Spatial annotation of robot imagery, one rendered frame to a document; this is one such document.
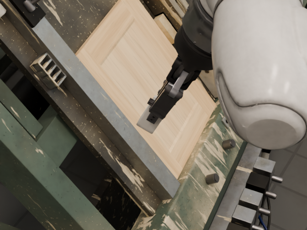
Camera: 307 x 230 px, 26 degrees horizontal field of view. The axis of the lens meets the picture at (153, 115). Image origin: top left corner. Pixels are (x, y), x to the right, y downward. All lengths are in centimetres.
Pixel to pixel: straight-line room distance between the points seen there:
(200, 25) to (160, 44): 90
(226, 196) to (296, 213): 97
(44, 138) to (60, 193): 16
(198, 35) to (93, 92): 68
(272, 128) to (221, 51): 10
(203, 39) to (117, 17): 82
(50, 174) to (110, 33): 43
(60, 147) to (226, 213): 53
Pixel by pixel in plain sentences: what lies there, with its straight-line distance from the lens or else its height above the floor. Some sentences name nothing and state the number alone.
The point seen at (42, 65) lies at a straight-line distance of 146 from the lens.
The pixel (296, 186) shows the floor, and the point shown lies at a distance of 287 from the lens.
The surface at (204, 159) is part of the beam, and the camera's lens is 172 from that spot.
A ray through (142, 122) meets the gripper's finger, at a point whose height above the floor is 143.
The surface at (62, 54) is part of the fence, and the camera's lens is 147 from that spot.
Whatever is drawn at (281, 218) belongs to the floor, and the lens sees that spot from 275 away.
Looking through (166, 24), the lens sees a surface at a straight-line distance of 176.
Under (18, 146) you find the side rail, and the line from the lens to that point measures 133.
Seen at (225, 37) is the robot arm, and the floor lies 175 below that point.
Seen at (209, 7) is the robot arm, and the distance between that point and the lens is 81.
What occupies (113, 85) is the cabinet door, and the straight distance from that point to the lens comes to 158.
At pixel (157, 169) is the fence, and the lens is 159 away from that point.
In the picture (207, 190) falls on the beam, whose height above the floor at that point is 85.
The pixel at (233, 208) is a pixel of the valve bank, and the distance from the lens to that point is 182.
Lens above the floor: 218
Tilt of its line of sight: 45 degrees down
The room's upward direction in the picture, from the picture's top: straight up
